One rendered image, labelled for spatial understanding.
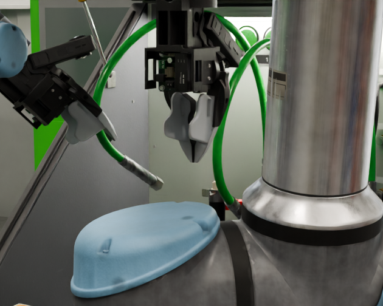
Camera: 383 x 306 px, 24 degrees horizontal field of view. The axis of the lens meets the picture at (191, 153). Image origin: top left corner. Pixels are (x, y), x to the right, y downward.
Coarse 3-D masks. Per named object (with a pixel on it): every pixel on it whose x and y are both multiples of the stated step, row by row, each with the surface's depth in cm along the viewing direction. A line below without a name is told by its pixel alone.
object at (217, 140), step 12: (252, 48) 138; (240, 60) 136; (240, 72) 134; (228, 108) 131; (216, 132) 130; (216, 144) 130; (216, 156) 130; (216, 168) 130; (216, 180) 131; (228, 192) 133; (228, 204) 135; (240, 204) 137; (240, 216) 138
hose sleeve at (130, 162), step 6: (126, 156) 145; (120, 162) 145; (126, 162) 145; (132, 162) 146; (126, 168) 146; (132, 168) 146; (138, 168) 146; (138, 174) 147; (144, 174) 147; (150, 174) 148; (144, 180) 148; (150, 180) 148
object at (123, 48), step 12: (228, 24) 155; (132, 36) 143; (240, 36) 157; (120, 48) 142; (252, 60) 160; (108, 72) 141; (96, 84) 141; (96, 96) 140; (264, 96) 163; (264, 108) 163; (264, 120) 164; (108, 144) 142; (120, 156) 144
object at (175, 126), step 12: (180, 96) 115; (180, 108) 115; (192, 108) 115; (168, 120) 113; (180, 120) 115; (168, 132) 113; (180, 132) 115; (180, 144) 116; (192, 144) 116; (192, 156) 116
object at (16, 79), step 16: (0, 80) 135; (16, 80) 135; (32, 80) 136; (48, 80) 135; (16, 96) 136; (32, 96) 134; (48, 96) 136; (64, 96) 137; (32, 112) 136; (48, 112) 136
